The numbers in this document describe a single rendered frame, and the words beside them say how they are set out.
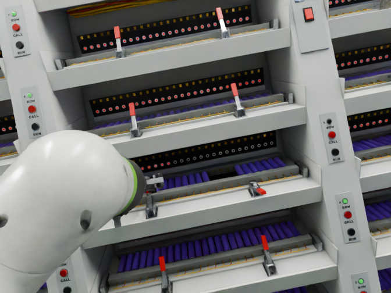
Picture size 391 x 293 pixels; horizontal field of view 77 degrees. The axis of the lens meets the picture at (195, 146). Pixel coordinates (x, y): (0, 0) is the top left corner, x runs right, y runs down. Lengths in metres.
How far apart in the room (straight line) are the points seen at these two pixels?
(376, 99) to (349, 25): 0.20
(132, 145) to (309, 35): 0.51
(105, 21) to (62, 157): 0.74
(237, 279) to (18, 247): 0.54
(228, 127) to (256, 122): 0.07
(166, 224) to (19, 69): 0.51
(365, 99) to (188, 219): 0.53
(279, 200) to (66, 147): 0.52
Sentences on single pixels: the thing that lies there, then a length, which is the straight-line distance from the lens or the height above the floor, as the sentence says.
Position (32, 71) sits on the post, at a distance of 0.73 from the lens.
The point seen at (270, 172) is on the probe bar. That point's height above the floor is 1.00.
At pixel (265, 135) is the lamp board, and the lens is 0.78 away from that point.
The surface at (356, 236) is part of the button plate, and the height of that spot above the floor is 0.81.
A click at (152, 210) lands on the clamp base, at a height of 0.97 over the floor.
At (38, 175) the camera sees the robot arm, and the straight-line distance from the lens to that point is 0.24.
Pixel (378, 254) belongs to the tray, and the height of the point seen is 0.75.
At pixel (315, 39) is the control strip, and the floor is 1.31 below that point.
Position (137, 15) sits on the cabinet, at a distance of 0.92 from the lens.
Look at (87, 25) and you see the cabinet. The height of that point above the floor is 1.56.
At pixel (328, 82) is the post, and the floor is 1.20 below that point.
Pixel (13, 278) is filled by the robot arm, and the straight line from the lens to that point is 0.28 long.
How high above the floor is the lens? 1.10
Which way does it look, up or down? level
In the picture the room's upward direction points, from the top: 11 degrees counter-clockwise
